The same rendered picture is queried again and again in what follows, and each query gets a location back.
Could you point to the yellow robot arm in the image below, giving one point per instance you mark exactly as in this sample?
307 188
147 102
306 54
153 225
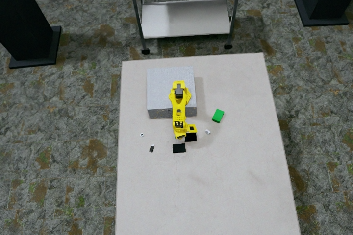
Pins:
179 96

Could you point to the green rectangular block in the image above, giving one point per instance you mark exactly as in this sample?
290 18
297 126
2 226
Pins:
217 115

